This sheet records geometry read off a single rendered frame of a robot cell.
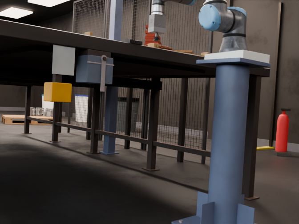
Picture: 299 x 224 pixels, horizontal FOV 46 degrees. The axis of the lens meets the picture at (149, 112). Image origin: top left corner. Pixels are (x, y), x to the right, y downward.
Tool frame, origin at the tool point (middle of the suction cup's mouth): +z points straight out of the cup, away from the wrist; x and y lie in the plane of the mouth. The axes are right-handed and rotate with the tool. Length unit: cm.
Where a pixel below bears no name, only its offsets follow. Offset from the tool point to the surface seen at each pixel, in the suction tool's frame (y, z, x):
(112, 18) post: -56, -53, -186
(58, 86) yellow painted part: 71, 32, 39
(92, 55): 55, 18, 37
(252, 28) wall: -325, -89, -228
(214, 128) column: -9, 49, 46
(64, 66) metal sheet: 67, 23, 36
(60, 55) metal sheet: 69, 19, 37
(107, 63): 47, 20, 36
